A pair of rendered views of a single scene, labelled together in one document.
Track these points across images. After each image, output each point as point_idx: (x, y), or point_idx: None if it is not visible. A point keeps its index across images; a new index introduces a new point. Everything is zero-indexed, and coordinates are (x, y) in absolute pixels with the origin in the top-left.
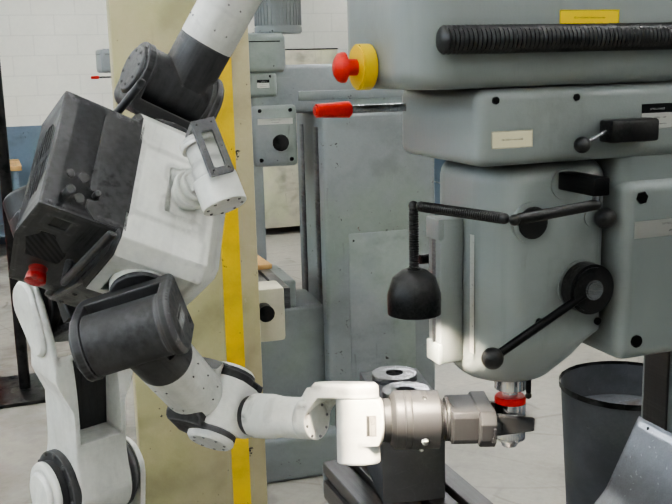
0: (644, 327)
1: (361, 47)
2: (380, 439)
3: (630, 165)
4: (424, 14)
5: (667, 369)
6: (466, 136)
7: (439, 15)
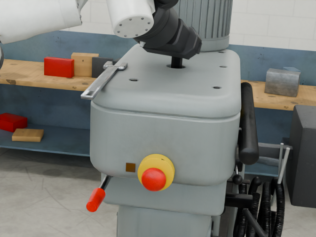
0: None
1: (165, 161)
2: None
3: None
4: (230, 138)
5: None
6: (209, 200)
7: (235, 136)
